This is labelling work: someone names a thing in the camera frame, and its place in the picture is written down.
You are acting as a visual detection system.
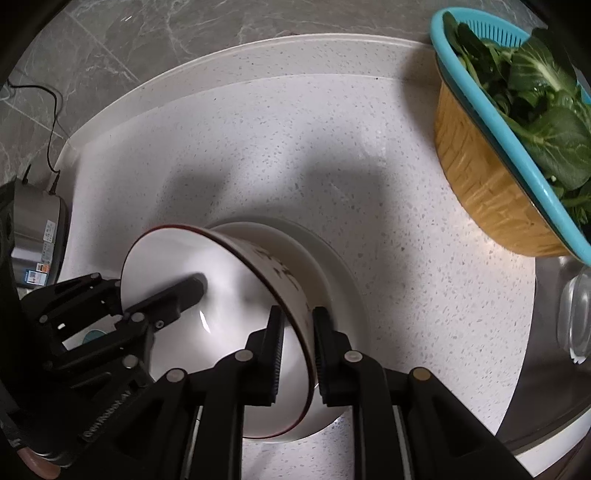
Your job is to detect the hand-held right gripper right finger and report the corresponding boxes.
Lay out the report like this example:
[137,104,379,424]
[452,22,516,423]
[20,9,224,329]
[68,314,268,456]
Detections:
[312,306,532,480]

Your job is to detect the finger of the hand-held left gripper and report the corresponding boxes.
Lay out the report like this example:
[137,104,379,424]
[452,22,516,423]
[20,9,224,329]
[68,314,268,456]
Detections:
[121,273,207,331]
[19,272,123,343]

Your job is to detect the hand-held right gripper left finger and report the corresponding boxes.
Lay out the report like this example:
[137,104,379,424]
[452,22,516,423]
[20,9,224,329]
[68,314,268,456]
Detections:
[78,305,286,480]

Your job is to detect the floral bowl with red rim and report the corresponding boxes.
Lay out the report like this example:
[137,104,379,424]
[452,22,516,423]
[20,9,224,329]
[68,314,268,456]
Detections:
[119,223,325,439]

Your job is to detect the large white plate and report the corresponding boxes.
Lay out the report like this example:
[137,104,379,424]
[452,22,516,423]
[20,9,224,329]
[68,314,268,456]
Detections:
[240,217,371,445]

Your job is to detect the white bowl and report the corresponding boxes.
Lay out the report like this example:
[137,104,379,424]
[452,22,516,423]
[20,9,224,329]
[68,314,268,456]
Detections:
[204,221,325,324]

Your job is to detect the large teal-rimmed plate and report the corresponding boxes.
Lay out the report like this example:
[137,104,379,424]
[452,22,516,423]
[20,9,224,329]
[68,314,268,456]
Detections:
[61,318,122,354]

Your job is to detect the silver rice cooker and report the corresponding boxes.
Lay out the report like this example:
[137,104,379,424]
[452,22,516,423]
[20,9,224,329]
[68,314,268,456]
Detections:
[8,176,71,290]

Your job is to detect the stainless steel sink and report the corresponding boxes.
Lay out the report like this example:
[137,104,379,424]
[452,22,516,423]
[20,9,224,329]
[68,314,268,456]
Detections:
[495,253,591,468]

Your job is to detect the yellow plastic basin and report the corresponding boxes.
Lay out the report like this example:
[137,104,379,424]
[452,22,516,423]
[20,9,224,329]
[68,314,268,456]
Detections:
[433,80,583,258]

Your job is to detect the clear glass container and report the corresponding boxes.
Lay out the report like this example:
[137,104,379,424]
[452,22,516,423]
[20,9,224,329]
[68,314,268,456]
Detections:
[556,267,591,366]

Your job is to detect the teal colander basket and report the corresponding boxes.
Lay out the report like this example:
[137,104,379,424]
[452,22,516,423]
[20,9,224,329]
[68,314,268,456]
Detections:
[430,6,591,267]

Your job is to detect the green leafy vegetables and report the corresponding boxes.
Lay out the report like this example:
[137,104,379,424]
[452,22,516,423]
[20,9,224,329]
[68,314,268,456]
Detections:
[442,11,591,209]

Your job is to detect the black power cable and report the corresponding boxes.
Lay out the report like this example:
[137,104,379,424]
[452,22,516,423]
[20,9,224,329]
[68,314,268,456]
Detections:
[0,78,64,195]

